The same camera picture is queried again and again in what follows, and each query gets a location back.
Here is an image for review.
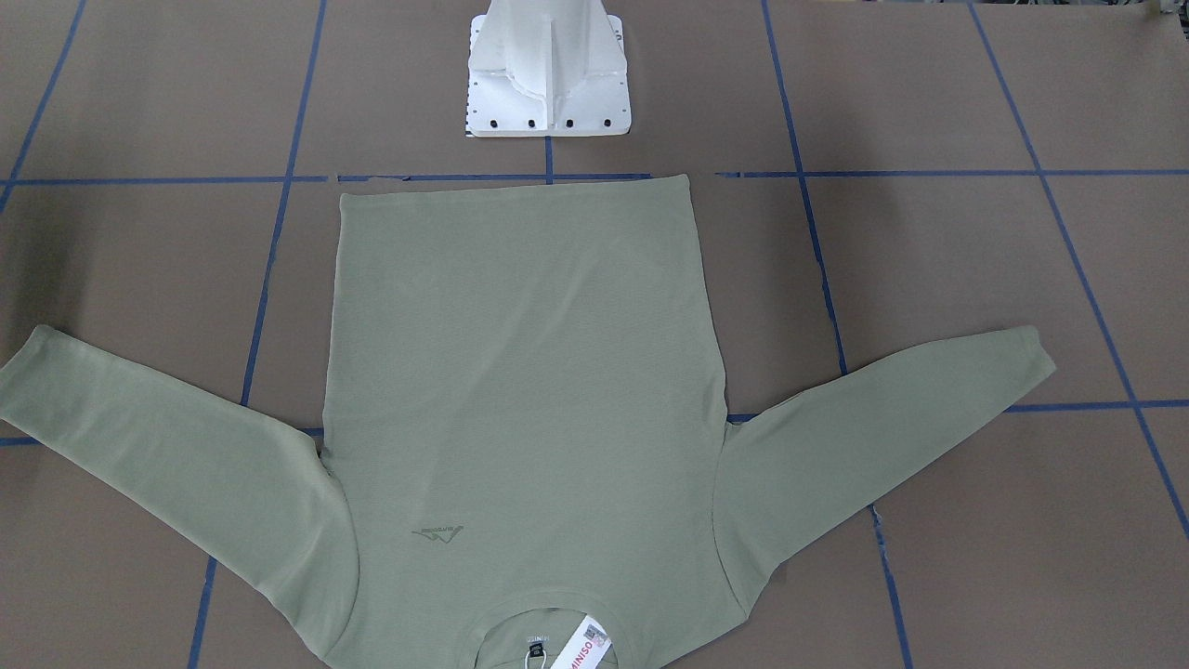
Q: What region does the white Miniso hang tag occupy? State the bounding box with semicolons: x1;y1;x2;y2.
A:
551;616;614;669

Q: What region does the olive green long-sleeve shirt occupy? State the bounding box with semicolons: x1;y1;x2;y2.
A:
4;177;1053;668

